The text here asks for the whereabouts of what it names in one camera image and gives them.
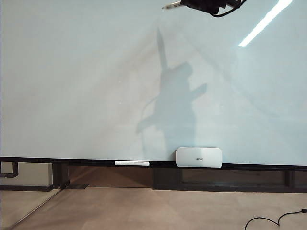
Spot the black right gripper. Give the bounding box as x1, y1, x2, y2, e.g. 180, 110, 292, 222
181, 0, 240, 15

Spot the white marker pen orange print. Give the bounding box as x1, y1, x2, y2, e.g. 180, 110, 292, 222
162, 0, 183, 11

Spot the large white glass whiteboard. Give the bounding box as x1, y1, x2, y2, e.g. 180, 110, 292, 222
0, 0, 307, 166

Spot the white rounded whiteboard eraser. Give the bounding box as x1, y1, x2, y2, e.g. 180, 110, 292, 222
176, 147, 223, 168

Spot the plain white marker pen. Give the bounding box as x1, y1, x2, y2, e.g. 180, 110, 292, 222
114, 161, 151, 167

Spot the black baseboard strip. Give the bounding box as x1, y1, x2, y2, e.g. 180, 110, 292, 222
0, 185, 54, 192

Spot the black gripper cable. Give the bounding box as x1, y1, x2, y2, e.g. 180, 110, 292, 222
210, 0, 248, 18

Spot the dark lower stand frame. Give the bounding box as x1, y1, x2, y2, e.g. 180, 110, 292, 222
152, 167, 307, 193

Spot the black whiteboard tray rail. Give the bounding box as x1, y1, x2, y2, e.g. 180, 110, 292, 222
0, 156, 307, 171

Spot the black stand post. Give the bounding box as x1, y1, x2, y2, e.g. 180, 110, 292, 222
52, 163, 71, 190

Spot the black power cable with plug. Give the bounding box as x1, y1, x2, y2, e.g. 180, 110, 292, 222
244, 208, 307, 230

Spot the black bent tube bracket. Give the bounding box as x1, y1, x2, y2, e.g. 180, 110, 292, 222
0, 161, 20, 178

